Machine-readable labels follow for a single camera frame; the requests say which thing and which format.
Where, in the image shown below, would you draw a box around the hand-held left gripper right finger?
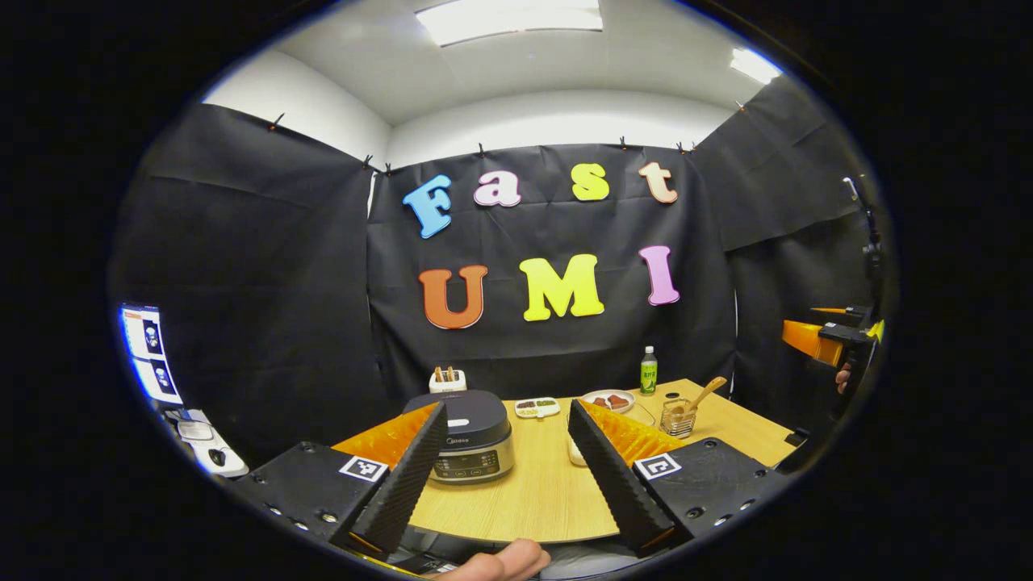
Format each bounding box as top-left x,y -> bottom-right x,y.
567,398 -> 796,559

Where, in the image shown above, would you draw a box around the person's grey trousers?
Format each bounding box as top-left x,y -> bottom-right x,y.
541,542 -> 638,578

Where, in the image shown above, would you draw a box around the dark grey rice cooker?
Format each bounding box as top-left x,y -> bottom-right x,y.
403,390 -> 516,486

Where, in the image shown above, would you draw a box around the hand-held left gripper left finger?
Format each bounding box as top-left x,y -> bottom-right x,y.
238,401 -> 450,558

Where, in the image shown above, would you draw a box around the computer monitor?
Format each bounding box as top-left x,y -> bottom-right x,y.
119,304 -> 185,407

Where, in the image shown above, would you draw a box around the black backdrop cloth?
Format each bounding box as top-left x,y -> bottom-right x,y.
109,77 -> 889,465

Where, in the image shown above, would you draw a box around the large ceiling light panel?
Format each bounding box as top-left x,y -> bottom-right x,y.
414,0 -> 604,48

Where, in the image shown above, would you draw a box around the wire chopstick holder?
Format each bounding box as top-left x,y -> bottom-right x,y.
659,397 -> 699,440

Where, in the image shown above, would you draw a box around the wooden spoon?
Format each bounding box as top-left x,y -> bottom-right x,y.
674,376 -> 728,420

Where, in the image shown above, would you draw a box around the small ceiling light panel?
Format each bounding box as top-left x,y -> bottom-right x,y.
730,47 -> 784,86

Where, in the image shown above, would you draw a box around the white rice container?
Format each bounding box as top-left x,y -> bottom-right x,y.
567,402 -> 658,467

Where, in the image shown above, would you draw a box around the white side desk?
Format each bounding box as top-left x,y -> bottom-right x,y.
161,406 -> 251,479

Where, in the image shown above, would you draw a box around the white round plate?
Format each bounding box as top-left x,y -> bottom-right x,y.
581,389 -> 637,414

